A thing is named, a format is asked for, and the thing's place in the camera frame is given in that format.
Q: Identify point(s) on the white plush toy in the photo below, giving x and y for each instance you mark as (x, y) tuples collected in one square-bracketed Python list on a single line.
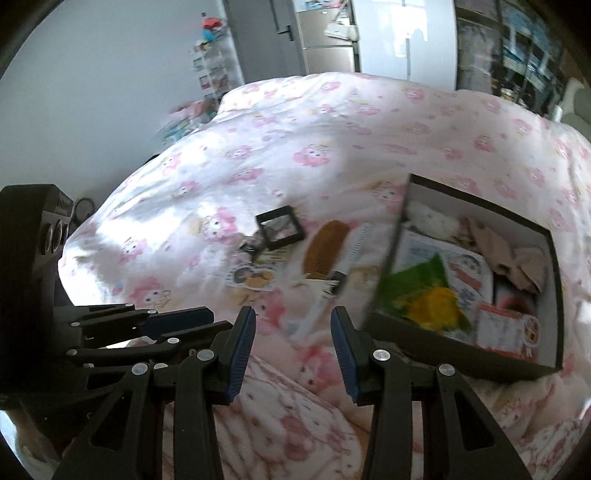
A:
[(434, 219)]

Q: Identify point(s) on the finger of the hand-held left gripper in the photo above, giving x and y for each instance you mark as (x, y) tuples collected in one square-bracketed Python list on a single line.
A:
[(175, 321), (184, 344)]

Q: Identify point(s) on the white cabinet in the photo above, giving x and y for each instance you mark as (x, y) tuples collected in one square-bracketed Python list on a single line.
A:
[(429, 46)]

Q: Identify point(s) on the dark shelf unit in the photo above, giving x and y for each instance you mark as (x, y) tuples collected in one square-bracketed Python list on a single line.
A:
[(508, 55)]

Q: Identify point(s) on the printed paper leaflet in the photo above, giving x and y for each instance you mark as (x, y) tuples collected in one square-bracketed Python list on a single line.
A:
[(466, 272)]

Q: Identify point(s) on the colourful toy pile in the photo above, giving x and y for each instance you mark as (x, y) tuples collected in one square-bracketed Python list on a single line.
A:
[(189, 115)]

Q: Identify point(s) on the yellow foil packet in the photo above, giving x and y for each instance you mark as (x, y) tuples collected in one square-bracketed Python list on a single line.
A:
[(438, 307)]

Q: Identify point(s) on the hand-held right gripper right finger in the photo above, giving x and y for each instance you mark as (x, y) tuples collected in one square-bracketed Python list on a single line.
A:
[(344, 355)]

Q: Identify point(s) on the green snack packet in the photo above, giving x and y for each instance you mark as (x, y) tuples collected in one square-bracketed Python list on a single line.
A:
[(411, 281)]

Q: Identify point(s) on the steel refrigerator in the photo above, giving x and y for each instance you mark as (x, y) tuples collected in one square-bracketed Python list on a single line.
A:
[(323, 55)]

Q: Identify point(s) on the black square display frame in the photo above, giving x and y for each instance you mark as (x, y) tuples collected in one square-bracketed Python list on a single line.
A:
[(279, 228)]

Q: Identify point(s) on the black storage box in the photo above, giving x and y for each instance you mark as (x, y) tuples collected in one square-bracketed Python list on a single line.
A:
[(438, 353)]

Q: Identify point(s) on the beige cloth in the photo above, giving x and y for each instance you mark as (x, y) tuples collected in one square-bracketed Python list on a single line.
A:
[(517, 267)]

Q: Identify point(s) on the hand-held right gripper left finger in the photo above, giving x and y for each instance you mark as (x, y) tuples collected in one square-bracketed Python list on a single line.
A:
[(241, 355)]

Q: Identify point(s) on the grey door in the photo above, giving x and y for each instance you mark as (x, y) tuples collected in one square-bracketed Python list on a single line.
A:
[(258, 37)]

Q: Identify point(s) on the grey chair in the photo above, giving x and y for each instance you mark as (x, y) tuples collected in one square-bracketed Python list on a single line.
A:
[(577, 106)]

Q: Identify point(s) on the white plastic stick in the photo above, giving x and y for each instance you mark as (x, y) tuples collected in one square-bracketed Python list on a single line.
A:
[(314, 314)]

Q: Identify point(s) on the pink cartoon printed blanket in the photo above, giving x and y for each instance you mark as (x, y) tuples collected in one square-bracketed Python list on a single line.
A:
[(323, 138)]

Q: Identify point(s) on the red snack packet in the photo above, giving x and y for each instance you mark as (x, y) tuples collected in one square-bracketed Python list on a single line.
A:
[(501, 330)]

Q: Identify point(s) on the brown wooden comb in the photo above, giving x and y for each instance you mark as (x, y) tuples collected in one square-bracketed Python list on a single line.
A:
[(325, 249)]

